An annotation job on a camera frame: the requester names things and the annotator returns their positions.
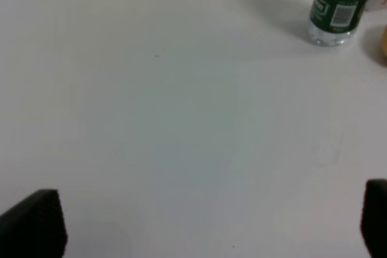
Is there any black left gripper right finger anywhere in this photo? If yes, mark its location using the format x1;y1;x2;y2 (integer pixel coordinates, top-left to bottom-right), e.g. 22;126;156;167
360;179;386;258

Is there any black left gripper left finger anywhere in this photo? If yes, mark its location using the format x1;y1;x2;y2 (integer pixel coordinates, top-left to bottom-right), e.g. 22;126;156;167
1;189;68;257

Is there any clear green-label water bottle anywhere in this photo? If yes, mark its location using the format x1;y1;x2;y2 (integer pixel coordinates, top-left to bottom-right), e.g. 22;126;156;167
308;0;368;47

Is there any yellow spotted bread bun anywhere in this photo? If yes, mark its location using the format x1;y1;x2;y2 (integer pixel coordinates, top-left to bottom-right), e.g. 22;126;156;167
380;27;387;59

